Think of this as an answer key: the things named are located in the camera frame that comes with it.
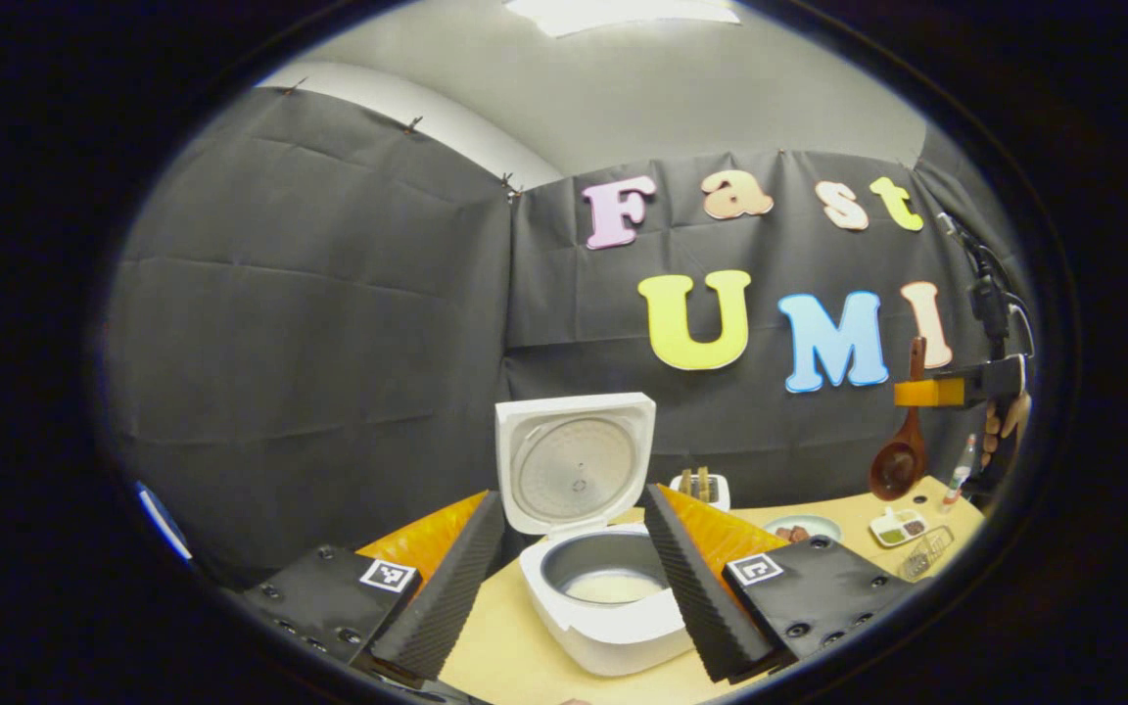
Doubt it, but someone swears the white toaster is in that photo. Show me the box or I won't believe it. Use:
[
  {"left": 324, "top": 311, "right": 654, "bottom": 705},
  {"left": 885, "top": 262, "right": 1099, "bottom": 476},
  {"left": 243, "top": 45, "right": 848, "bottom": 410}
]
[{"left": 670, "top": 473, "right": 731, "bottom": 512}]

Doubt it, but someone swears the white divided bean dish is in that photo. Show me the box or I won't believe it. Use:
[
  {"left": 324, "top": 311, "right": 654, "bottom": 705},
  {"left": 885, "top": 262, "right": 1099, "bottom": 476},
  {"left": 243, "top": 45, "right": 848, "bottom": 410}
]
[{"left": 869, "top": 506, "right": 929, "bottom": 548}]

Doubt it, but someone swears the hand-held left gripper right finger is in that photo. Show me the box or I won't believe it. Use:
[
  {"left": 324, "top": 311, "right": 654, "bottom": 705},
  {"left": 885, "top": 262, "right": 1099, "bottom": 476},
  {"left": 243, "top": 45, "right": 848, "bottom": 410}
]
[{"left": 642, "top": 483, "right": 917, "bottom": 684}]

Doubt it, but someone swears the ceiling light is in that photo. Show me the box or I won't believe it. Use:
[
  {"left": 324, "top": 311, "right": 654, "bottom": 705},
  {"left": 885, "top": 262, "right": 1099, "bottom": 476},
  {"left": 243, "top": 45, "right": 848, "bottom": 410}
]
[{"left": 503, "top": 0, "right": 741, "bottom": 38}]

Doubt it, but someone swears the brown wooden spoon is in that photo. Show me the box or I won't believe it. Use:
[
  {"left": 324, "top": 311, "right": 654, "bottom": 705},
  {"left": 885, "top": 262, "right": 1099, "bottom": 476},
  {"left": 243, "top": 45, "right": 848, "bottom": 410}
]
[{"left": 868, "top": 337, "right": 929, "bottom": 502}]

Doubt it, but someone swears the pale green plate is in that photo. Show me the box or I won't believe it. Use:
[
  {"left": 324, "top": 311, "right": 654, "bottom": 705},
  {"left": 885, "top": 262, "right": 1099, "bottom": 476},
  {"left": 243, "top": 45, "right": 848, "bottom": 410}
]
[{"left": 763, "top": 515, "right": 843, "bottom": 545}]

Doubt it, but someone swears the metal wire chopstick holder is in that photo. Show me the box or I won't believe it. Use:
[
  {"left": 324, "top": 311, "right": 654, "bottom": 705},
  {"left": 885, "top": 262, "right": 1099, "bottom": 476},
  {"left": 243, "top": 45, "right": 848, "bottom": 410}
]
[{"left": 897, "top": 526, "right": 956, "bottom": 583}]

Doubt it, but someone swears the white rice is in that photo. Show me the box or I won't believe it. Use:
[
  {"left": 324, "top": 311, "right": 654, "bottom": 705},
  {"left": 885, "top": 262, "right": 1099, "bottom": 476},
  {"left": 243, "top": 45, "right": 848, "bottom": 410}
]
[{"left": 561, "top": 570, "right": 665, "bottom": 605}]

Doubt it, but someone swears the black backdrop cloth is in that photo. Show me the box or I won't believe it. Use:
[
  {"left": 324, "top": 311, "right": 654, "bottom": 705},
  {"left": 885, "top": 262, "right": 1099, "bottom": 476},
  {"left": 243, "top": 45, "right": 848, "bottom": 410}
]
[{"left": 104, "top": 86, "right": 1035, "bottom": 588}]

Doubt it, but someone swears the clear plastic water bottle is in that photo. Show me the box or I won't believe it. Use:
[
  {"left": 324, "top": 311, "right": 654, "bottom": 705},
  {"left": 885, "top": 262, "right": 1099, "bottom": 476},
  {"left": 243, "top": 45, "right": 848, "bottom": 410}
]
[{"left": 941, "top": 434, "right": 978, "bottom": 513}]

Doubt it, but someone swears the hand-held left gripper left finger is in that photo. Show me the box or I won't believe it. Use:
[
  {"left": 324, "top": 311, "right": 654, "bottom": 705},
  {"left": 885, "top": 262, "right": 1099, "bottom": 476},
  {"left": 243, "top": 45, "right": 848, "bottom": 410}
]
[{"left": 241, "top": 490, "right": 506, "bottom": 686}]

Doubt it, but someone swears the white rice cooker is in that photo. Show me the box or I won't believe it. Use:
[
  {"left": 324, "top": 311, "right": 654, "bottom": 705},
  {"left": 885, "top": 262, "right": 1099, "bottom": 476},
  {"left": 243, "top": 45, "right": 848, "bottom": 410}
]
[{"left": 493, "top": 393, "right": 697, "bottom": 679}]

